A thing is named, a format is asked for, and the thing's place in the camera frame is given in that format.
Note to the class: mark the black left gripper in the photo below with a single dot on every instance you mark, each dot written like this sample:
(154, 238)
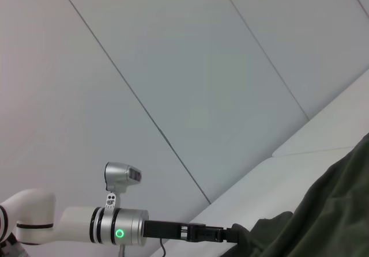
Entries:
(173, 229)

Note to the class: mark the dark green FREE t-shirt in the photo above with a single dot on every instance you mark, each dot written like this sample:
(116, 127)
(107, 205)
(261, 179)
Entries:
(331, 211)

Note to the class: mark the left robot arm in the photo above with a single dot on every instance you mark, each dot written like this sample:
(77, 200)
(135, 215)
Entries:
(75, 222)

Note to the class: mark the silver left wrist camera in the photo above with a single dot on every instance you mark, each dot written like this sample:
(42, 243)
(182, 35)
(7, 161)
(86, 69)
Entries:
(118, 176)

